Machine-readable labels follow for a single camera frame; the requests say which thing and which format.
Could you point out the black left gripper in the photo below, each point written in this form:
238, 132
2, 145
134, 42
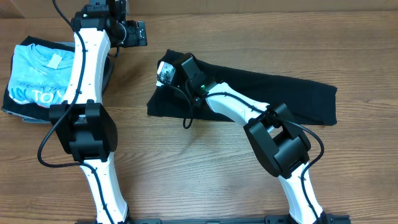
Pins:
134, 40

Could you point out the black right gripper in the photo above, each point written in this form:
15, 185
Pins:
189, 95

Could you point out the black t-shirt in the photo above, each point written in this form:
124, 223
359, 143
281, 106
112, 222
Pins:
310, 102

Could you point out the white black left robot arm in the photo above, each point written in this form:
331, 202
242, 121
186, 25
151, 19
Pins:
85, 129

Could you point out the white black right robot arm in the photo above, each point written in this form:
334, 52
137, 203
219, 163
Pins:
280, 144

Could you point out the grey folded garment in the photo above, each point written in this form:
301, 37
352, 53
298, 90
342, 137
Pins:
108, 71

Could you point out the light blue printed t-shirt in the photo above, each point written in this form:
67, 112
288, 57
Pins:
39, 75

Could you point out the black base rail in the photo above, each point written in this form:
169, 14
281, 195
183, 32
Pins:
269, 219

